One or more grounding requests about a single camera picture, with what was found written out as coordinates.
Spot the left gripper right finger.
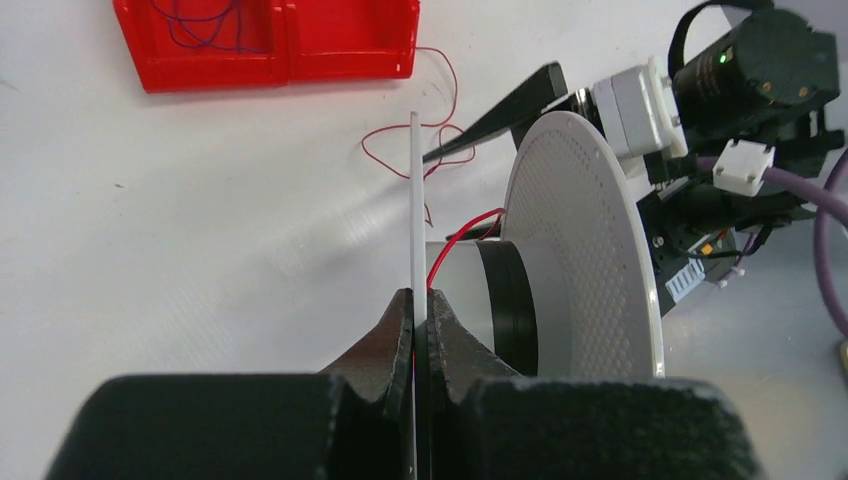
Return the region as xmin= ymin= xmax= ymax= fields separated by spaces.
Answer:
xmin=424 ymin=290 xmax=520 ymax=424

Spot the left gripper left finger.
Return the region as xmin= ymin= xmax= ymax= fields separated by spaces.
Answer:
xmin=321 ymin=288 xmax=417 ymax=425

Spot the thin red wire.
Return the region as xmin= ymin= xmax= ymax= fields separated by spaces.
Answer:
xmin=359 ymin=44 xmax=508 ymax=290

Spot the thin blue wire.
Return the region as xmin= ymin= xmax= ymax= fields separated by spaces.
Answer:
xmin=150 ymin=0 xmax=263 ymax=56

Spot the red two-compartment bin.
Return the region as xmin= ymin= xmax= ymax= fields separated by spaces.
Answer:
xmin=113 ymin=1 xmax=420 ymax=93

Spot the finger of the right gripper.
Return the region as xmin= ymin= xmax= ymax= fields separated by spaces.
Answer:
xmin=423 ymin=62 xmax=568 ymax=164

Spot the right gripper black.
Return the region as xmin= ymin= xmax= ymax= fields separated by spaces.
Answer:
xmin=563 ymin=86 xmax=846 ymax=319

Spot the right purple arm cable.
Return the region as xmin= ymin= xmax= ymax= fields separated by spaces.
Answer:
xmin=695 ymin=148 xmax=848 ymax=339

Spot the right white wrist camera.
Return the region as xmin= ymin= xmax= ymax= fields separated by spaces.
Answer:
xmin=590 ymin=56 xmax=689 ymax=160

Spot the white translucent cable spool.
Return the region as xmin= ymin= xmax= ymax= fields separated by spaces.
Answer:
xmin=407 ymin=109 xmax=666 ymax=480

